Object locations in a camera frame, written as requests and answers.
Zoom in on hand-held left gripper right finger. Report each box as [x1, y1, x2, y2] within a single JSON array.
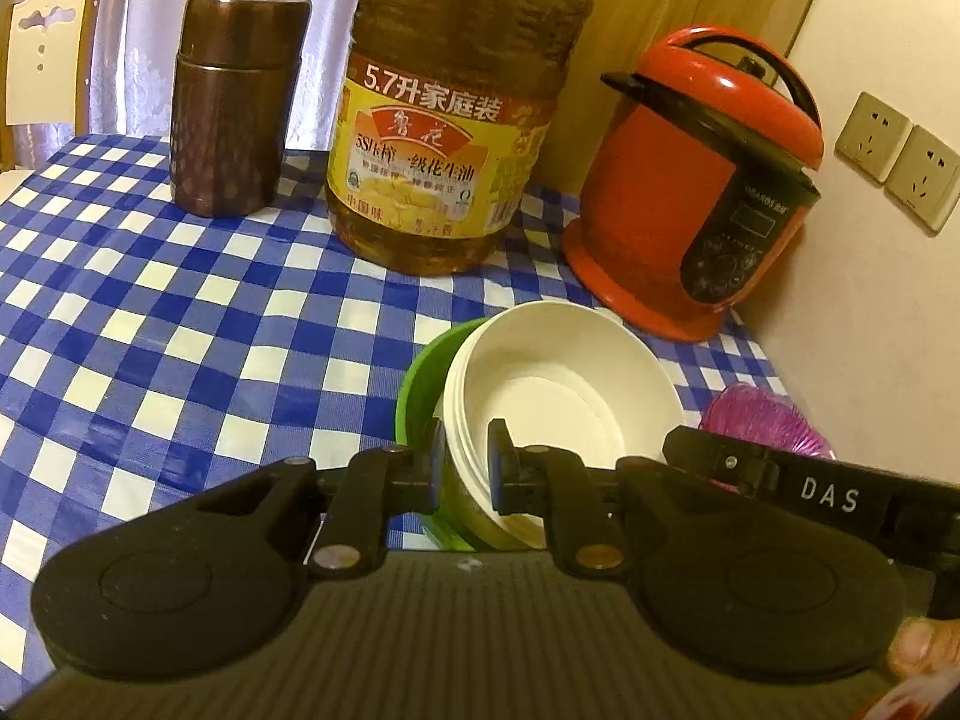
[[486, 418, 721, 572]]

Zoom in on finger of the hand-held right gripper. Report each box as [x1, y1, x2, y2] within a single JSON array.
[[664, 426, 785, 500]]

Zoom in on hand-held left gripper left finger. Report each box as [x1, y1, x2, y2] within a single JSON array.
[[199, 420, 447, 580]]

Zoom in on purple glass plate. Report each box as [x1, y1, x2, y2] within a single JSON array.
[[697, 382, 837, 496]]

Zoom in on white plastic bowl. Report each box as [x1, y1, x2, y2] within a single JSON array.
[[442, 301, 687, 550]]

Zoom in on person's right hand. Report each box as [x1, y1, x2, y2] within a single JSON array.
[[896, 615, 960, 680]]

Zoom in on red patterned clothing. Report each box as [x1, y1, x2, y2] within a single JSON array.
[[862, 671, 960, 720]]

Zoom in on red electric pressure cooker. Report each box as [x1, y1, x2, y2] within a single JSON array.
[[562, 25, 826, 342]]

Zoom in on blue white checkered tablecloth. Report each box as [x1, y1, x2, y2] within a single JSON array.
[[0, 133, 796, 691]]

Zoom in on large cooking oil bottle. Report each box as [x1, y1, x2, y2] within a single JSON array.
[[326, 0, 593, 277]]

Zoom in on brown metal canister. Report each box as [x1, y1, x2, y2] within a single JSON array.
[[169, 0, 312, 220]]

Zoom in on white wooden chair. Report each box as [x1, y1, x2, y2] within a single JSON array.
[[0, 0, 102, 173]]

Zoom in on beige wall socket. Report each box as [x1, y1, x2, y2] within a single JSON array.
[[885, 126, 960, 233], [835, 91, 912, 182]]

